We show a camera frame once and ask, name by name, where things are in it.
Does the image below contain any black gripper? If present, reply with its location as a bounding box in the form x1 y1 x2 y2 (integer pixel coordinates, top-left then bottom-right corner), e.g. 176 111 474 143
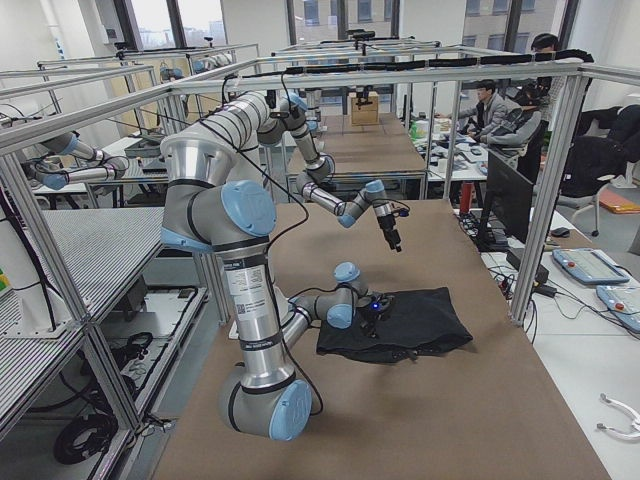
360 312 383 339
377 214 401 252

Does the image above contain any black printed t-shirt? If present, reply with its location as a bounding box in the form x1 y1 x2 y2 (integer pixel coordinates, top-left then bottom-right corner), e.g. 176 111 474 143
316 287 473 364

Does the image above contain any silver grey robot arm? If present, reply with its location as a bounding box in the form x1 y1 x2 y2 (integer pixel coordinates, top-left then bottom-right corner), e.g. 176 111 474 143
161 91 400 441
257 94 408 252

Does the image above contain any cardboard box on table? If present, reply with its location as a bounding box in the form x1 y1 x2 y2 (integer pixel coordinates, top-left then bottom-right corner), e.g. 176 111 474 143
349 92 379 126

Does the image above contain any black computer monitor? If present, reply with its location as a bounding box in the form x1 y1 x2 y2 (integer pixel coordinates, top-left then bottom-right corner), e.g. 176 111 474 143
476 151 534 252

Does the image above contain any seated person grey hoodie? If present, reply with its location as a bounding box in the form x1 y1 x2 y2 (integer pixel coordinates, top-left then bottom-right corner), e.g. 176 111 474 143
458 79 521 142

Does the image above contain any seated person with headset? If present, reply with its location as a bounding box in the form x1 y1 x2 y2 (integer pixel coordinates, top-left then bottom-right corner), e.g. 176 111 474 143
485 83 541 157

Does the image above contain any blue white teach pendant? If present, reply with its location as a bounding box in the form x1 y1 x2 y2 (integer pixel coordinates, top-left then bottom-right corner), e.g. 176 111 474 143
552 248 631 285

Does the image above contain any black office chair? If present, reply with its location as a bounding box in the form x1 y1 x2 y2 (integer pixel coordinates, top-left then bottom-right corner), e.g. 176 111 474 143
558 104 639 207

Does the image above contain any striped aluminium workbench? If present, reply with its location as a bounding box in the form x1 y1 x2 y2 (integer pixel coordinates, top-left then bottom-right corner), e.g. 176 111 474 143
1 207 208 434

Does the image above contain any white reacher grabber tool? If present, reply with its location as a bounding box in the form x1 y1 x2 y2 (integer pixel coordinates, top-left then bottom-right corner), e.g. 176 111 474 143
595 392 640 442

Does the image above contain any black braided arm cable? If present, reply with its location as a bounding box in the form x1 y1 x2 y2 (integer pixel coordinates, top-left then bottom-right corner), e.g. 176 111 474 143
199 69 326 416

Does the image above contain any aluminium cell frame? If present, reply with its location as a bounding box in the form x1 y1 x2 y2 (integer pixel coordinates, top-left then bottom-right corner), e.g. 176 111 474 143
1 50 639 441

